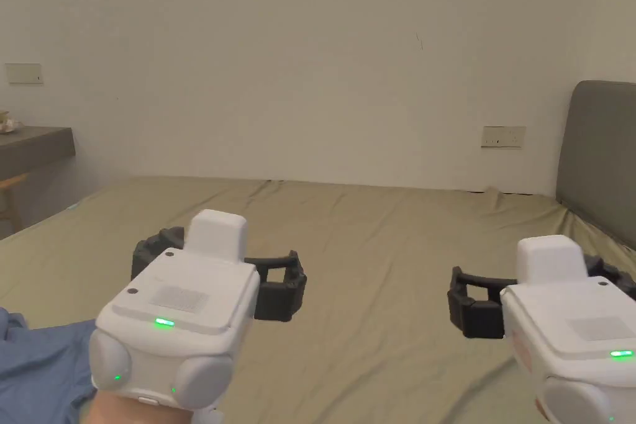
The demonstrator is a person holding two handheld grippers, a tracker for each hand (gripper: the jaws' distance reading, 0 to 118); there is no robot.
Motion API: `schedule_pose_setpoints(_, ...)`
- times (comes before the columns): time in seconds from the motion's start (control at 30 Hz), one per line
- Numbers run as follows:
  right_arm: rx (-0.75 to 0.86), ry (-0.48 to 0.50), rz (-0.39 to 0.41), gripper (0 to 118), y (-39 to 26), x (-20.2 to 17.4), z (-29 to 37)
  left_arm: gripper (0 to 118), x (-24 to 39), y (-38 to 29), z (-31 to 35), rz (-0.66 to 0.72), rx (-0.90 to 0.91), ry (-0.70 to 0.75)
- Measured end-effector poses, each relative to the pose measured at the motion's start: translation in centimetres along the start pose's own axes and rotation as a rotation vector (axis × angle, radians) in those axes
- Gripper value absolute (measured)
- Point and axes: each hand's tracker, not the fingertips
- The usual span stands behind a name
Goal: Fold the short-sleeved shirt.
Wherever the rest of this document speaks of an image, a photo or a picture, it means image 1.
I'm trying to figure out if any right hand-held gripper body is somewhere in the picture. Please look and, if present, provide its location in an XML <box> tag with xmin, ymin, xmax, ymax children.
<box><xmin>499</xmin><ymin>234</ymin><xmax>636</xmax><ymax>424</ymax></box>

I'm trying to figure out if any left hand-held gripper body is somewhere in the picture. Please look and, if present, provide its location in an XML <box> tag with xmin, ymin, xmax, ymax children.
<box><xmin>89</xmin><ymin>209</ymin><xmax>261</xmax><ymax>424</ymax></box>

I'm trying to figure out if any person's left hand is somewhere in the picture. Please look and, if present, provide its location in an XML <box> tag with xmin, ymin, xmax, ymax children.
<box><xmin>81</xmin><ymin>386</ymin><xmax>199</xmax><ymax>424</ymax></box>

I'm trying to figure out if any bed with olive green sheet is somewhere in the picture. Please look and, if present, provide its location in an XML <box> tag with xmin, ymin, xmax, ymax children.
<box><xmin>0</xmin><ymin>175</ymin><xmax>636</xmax><ymax>424</ymax></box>

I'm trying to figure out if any grey padded headboard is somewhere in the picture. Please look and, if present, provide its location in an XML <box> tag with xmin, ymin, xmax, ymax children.
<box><xmin>553</xmin><ymin>79</ymin><xmax>636</xmax><ymax>252</ymax></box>

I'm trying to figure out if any wooden chair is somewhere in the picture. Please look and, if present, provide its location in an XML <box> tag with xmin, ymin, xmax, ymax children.
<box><xmin>0</xmin><ymin>173</ymin><xmax>32</xmax><ymax>241</ymax></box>

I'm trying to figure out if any blue garment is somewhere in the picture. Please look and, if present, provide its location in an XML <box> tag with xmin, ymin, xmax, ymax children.
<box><xmin>0</xmin><ymin>307</ymin><xmax>100</xmax><ymax>424</ymax></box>

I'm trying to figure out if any grey wall-mounted desk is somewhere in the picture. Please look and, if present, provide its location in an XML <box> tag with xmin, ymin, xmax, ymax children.
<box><xmin>0</xmin><ymin>110</ymin><xmax>76</xmax><ymax>183</ymax></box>

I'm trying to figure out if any wall socket plate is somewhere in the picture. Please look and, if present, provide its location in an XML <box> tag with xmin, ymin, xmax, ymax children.
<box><xmin>480</xmin><ymin>125</ymin><xmax>527</xmax><ymax>150</ymax></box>

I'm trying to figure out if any wall switch plate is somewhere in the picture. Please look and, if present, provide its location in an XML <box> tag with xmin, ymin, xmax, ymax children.
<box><xmin>4</xmin><ymin>63</ymin><xmax>45</xmax><ymax>86</ymax></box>

